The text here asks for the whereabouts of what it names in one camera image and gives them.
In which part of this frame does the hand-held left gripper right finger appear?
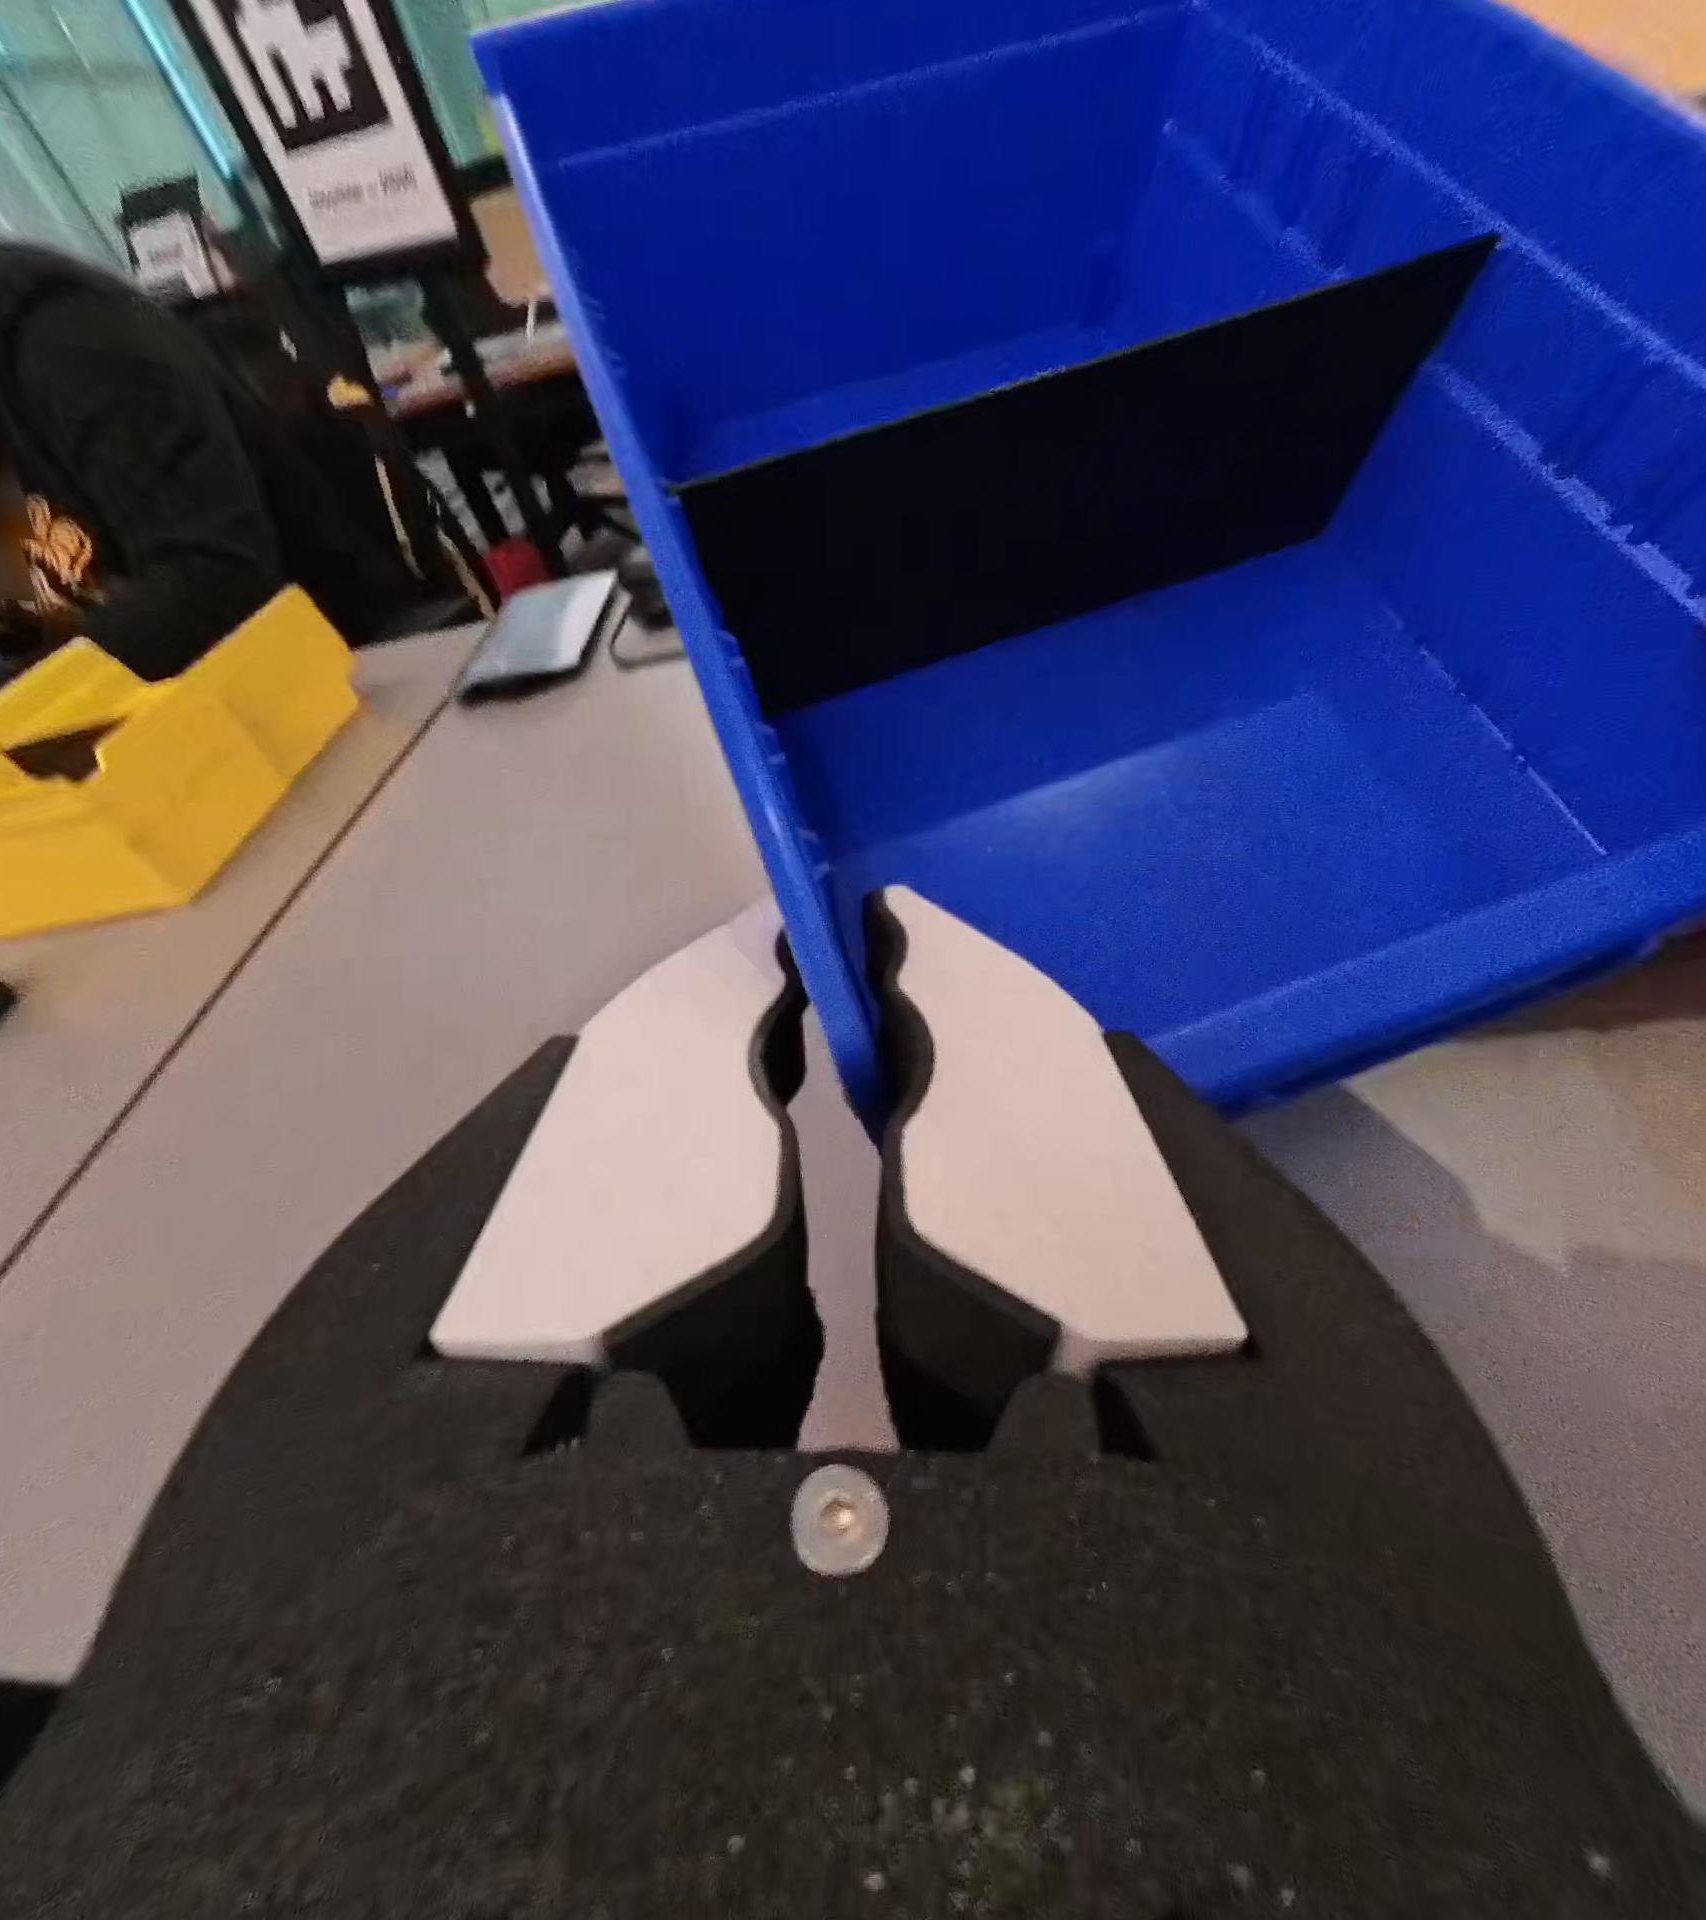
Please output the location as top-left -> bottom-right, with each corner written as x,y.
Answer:
867,883 -> 1258,1456

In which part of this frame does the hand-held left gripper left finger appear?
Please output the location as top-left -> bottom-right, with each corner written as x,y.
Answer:
430,903 -> 826,1451

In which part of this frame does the blue storage bin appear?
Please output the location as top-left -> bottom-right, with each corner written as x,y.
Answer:
472,0 -> 1706,1136

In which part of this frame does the grey desk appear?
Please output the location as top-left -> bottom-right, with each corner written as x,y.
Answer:
0,626 -> 1706,1832

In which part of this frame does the grey pouch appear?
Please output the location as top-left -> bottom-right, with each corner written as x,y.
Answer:
452,570 -> 625,702

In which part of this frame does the yellow storage bin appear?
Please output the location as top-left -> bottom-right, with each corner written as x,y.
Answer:
0,585 -> 363,946

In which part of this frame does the framed black-white marker poster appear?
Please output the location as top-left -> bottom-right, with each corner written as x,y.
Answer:
166,0 -> 491,275

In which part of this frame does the small framed sign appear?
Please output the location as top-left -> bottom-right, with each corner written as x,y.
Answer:
119,179 -> 238,308

